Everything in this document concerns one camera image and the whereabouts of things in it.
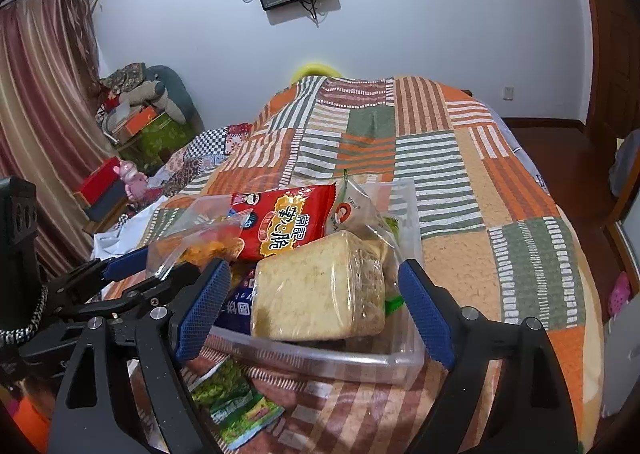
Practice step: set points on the white wall socket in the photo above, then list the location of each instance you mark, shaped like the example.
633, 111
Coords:
508, 93

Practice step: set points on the grey cloth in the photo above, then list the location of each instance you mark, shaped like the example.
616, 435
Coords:
625, 159

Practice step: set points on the orange cardboard box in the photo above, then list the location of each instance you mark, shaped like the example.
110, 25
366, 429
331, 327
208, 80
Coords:
142, 122

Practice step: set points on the blue white snack packet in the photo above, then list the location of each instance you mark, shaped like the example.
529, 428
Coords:
242, 301

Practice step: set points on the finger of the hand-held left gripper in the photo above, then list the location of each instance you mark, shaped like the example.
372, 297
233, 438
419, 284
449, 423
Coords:
125, 263
145, 291

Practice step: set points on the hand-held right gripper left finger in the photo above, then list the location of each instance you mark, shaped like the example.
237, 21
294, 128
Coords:
202, 309

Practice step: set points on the wooden door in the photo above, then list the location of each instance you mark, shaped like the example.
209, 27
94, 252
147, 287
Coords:
610, 34

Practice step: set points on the pink shoe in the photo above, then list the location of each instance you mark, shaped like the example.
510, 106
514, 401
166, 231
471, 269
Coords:
620, 294

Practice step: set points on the light green snack packet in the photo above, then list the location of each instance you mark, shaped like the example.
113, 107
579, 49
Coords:
394, 306

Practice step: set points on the clear plastic container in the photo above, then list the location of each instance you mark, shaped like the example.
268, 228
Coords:
320, 359

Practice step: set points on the white cloth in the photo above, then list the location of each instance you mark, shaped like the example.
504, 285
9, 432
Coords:
117, 234

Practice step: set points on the white green snack packet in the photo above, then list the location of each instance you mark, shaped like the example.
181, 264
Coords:
350, 209

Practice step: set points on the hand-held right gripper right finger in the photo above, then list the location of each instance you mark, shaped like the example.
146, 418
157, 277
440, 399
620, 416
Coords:
425, 314

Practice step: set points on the striped brown curtain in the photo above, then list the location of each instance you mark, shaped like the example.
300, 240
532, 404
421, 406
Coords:
35, 109

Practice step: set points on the clear bag of orange snacks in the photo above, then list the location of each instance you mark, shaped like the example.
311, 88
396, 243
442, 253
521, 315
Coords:
200, 239

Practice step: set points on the checked patchwork quilt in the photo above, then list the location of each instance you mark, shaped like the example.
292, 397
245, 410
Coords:
210, 149

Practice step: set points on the red flat box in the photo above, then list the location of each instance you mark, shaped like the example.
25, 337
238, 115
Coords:
97, 181

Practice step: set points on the clear bread packet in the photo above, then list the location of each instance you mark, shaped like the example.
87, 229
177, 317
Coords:
310, 284

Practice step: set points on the red yellow snack packet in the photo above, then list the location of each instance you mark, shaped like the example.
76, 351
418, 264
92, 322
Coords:
285, 224

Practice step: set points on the green patterned box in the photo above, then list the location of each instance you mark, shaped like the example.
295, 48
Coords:
155, 142

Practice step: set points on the pink toy figure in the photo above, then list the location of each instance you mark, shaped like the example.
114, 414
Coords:
132, 179

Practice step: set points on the person's left forearm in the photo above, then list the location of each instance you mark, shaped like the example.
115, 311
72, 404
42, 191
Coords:
30, 414

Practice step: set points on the grey plush toy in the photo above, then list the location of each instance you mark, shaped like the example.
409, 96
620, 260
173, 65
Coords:
170, 94

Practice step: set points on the dark grey flat box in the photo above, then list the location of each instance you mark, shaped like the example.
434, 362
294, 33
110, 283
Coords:
107, 204

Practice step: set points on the striped orange patchwork blanket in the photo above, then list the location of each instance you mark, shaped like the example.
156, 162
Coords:
450, 184

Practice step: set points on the green pea snack packet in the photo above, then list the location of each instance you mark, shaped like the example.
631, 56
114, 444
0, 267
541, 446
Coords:
250, 424
220, 384

